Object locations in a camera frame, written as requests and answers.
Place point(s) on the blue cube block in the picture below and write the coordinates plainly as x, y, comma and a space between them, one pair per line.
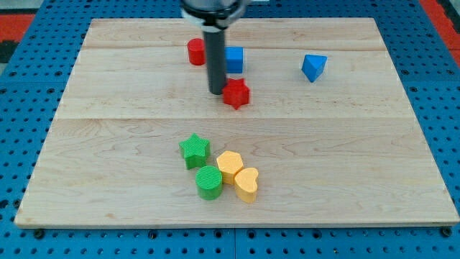
234, 59

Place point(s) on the yellow hexagon block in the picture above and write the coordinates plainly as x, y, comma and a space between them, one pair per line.
229, 163

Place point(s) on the green star block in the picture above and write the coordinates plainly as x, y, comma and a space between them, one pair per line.
195, 151

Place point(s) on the green cylinder block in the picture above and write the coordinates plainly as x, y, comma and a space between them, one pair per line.
208, 180

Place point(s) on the red cylinder block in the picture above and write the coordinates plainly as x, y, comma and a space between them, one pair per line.
196, 51

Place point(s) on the red star block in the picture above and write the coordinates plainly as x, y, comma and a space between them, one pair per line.
236, 93

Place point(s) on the blue triangular prism block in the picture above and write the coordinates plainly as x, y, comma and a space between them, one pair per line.
313, 66

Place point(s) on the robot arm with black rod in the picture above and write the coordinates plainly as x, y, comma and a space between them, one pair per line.
213, 17

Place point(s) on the yellow heart block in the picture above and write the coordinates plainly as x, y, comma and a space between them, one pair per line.
245, 183

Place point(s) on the wooden board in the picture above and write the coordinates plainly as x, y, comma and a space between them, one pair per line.
343, 151

